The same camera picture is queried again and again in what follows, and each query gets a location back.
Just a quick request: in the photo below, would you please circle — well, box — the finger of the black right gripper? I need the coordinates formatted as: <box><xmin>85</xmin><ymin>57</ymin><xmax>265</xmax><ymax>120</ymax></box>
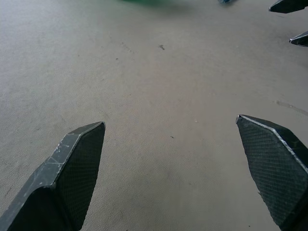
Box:
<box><xmin>289</xmin><ymin>30</ymin><xmax>308</xmax><ymax>48</ymax></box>
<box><xmin>269</xmin><ymin>0</ymin><xmax>308</xmax><ymax>14</ymax></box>

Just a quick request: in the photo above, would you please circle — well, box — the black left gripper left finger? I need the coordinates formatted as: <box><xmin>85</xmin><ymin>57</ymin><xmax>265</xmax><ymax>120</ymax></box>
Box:
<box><xmin>0</xmin><ymin>121</ymin><xmax>106</xmax><ymax>231</ymax></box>

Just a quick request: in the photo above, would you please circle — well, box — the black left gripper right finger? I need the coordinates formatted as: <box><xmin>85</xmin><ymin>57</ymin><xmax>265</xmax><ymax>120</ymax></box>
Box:
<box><xmin>235</xmin><ymin>114</ymin><xmax>308</xmax><ymax>231</ymax></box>

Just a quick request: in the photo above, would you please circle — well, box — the green circuit board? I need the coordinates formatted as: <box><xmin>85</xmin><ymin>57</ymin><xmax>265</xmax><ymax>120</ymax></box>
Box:
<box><xmin>117</xmin><ymin>0</ymin><xmax>191</xmax><ymax>8</ymax></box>

